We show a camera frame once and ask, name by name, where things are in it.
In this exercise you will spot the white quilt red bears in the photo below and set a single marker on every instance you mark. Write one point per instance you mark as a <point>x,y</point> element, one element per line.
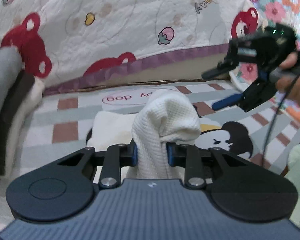
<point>76,44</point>

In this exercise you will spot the checkered bed sheet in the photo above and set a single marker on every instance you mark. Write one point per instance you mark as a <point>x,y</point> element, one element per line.
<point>61,123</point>

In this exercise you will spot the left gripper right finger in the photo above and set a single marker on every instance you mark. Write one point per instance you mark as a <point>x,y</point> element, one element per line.
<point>176,154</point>

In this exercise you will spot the cream folded garment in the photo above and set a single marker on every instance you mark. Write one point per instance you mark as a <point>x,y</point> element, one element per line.
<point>31,101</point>

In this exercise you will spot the black folded garment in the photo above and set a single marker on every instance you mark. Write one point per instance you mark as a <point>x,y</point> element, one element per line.
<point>15,96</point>

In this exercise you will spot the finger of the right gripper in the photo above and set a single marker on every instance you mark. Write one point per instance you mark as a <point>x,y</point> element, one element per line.
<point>221,69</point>
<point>233,100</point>

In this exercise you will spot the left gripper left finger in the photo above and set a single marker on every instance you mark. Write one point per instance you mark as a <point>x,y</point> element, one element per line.
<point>128,154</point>

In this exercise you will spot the grey folded garment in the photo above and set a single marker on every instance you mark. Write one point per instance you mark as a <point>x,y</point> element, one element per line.
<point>10,66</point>

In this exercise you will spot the cream baby garment green trim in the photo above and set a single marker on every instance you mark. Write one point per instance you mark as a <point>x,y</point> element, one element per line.
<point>168,116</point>

